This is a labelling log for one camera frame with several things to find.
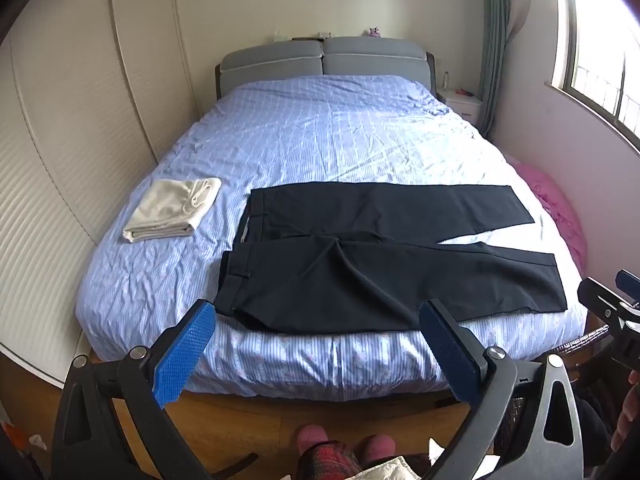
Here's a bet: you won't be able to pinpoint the person's red plaid legs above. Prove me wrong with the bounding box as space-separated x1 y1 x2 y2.
297 441 367 480

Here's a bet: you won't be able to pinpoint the person's right hand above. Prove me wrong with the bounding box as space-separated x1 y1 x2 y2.
611 370 640 456

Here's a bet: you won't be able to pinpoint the white quilted jacket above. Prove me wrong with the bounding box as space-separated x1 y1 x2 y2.
356 455 427 480

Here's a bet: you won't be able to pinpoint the white nightstand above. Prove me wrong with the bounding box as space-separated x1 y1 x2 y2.
437 87 485 128

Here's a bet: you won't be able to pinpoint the window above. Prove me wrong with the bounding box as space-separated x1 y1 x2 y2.
550 0 640 155

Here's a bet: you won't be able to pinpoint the folded white cloth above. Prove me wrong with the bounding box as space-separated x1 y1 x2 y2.
122 177 222 244

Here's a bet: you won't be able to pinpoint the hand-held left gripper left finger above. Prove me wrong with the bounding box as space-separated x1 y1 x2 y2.
51 299 217 480

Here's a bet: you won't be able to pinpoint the pink blanket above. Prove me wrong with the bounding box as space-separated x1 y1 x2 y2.
510 160 587 277

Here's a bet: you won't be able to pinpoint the pink slipper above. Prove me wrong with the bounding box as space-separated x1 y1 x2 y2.
361 434 396 464
296 424 331 457

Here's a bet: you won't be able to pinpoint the black pants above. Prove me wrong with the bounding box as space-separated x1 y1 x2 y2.
214 182 568 336

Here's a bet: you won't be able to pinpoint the green curtain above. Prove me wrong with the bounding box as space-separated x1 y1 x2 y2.
479 0 519 136

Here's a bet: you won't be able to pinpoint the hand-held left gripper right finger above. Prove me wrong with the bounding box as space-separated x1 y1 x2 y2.
419 299 586 480

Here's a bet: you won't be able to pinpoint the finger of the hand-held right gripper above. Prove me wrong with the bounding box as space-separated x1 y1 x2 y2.
616 269 640 295
577 277 640 333

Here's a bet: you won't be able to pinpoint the white sliding wardrobe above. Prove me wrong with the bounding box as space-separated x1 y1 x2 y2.
0 0 202 388

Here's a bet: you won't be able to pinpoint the grey padded headboard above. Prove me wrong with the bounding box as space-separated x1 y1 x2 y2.
215 36 435 103

